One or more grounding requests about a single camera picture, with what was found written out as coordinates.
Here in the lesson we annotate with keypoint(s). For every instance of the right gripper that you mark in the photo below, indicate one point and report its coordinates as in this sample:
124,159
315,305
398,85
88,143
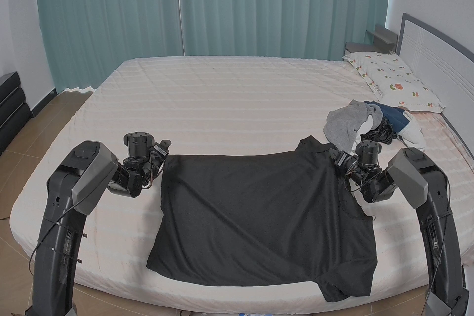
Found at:
343,159

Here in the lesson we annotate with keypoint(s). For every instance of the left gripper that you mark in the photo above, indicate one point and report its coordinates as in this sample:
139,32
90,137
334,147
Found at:
160,149

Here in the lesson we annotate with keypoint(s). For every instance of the black T-shirt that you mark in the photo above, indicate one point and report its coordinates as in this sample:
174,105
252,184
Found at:
259,203

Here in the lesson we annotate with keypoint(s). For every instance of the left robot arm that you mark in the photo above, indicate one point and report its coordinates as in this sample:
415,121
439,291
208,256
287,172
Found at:
59,233

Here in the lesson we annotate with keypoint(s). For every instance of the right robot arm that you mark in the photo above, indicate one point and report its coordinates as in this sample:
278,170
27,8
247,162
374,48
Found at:
418,173

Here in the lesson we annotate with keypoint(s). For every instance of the pile of clothes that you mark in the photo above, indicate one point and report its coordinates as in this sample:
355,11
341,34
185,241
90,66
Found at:
344,125

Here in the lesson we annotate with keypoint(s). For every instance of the bed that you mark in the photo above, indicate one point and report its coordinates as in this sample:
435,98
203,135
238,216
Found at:
222,96

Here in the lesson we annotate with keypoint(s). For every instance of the white printed pillow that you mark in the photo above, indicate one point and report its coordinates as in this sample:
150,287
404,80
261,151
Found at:
396,81

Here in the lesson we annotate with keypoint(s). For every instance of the grey bedside table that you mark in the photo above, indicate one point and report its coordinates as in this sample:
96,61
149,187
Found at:
383,36

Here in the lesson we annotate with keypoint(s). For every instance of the black chest of drawers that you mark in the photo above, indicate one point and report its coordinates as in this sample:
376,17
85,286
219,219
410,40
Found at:
13,107

